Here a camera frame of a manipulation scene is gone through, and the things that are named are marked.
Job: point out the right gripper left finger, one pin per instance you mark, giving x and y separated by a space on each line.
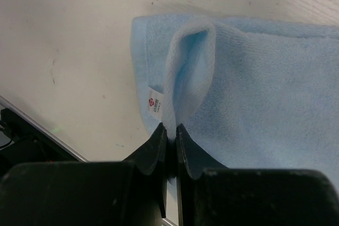
150 168

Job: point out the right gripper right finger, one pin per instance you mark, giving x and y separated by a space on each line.
191 160

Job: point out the light blue towel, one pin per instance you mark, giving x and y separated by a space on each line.
252 93

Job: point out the aluminium mounting rail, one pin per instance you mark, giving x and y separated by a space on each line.
18 126

